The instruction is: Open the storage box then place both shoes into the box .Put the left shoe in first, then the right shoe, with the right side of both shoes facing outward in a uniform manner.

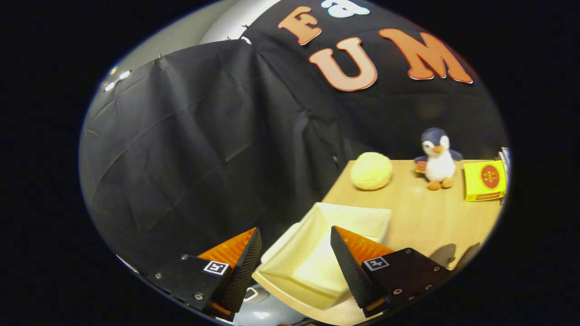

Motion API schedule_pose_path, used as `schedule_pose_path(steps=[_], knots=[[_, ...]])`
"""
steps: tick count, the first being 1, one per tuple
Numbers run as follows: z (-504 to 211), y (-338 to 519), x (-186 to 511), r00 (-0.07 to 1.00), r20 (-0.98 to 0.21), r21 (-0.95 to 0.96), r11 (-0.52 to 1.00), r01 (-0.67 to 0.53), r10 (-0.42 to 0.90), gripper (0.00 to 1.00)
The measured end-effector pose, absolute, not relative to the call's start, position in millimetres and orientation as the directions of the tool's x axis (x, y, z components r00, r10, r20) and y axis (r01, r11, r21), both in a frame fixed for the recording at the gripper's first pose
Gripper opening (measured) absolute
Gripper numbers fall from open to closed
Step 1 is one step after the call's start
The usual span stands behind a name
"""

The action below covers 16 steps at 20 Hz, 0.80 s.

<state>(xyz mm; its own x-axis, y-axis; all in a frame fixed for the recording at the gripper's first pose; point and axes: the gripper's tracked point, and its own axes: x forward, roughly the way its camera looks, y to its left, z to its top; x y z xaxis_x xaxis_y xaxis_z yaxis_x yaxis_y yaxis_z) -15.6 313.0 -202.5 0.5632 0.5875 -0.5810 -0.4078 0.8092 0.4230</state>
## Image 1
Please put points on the yellow book with red circle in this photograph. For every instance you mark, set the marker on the yellow book with red circle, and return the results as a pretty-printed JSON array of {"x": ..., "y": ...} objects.
[{"x": 485, "y": 181}]

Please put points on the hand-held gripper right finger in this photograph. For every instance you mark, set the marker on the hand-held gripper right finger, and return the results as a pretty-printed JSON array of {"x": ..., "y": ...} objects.
[{"x": 349, "y": 267}]

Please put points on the yellow round plush ball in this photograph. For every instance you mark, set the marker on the yellow round plush ball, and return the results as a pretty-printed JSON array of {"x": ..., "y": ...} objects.
[{"x": 371, "y": 171}]

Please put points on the row of small cloth clips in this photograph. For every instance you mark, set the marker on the row of small cloth clips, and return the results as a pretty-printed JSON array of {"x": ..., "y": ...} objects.
[{"x": 159, "y": 56}]

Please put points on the penguin plush toy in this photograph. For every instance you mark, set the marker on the penguin plush toy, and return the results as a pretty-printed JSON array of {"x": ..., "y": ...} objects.
[{"x": 438, "y": 165}]

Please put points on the floral cover white book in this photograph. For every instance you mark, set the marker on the floral cover white book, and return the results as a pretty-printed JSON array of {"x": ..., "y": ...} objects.
[{"x": 505, "y": 158}]

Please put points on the cream fabric storage box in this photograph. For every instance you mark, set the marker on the cream fabric storage box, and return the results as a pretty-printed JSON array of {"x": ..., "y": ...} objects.
[{"x": 312, "y": 267}]

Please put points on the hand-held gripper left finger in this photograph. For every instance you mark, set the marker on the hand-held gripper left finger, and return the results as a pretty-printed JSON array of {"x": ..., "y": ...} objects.
[{"x": 244, "y": 267}]

